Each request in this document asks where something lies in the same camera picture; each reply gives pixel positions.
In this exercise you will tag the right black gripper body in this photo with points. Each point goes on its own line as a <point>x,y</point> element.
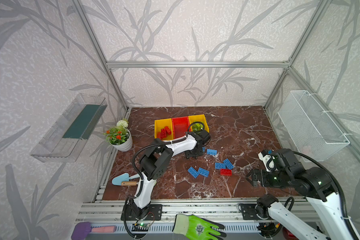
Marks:
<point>256,177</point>

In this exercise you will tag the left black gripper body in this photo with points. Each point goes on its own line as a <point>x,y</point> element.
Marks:
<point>194,151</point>

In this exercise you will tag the green lego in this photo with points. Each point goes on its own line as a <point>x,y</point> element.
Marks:
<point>197,127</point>

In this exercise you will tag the yellow bin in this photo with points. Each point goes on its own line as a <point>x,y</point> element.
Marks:
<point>160,124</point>
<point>200,119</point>

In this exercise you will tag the red bin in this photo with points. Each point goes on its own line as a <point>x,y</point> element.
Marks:
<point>180,126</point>

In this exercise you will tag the red lego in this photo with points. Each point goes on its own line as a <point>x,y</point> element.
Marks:
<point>168,131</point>
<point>162,134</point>
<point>225,172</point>

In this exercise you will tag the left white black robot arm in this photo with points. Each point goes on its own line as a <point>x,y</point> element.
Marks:
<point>152,161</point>

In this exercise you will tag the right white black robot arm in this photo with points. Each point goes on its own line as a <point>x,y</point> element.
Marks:
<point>322,190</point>

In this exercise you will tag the blue lego right angled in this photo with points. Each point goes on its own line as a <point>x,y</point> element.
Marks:
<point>228,164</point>

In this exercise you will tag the red metallic object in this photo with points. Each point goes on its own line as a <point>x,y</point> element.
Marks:
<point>288,235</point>

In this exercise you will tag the potted flower plant white pot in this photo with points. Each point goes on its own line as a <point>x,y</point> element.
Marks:
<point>119,136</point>

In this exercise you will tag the light blue garden scoop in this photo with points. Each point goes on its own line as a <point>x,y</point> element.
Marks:
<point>123,177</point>

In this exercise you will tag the green work glove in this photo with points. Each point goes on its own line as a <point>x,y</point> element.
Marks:
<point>195,228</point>

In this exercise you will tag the small green circuit board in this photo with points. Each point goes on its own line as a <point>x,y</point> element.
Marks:
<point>140,227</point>

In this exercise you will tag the white wire mesh basket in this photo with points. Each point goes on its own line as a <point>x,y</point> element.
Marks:
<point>310,127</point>

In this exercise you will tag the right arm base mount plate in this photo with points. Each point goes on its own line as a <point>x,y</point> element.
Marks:
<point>253,212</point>

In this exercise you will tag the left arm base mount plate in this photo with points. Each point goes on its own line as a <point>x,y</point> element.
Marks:
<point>151,212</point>

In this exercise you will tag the green garden trowel wooden handle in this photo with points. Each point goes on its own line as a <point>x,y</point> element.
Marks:
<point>129,183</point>

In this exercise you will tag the clear acrylic wall shelf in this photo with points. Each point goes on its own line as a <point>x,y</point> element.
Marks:
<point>68,136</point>

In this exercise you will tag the purple brush pink handle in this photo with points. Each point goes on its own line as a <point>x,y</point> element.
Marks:
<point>81,230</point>

